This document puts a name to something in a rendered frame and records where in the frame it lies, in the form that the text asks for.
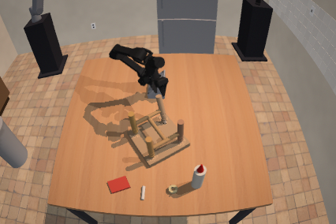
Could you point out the red flat rectangular pad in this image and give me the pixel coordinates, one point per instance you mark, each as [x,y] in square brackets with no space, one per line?
[118,184]

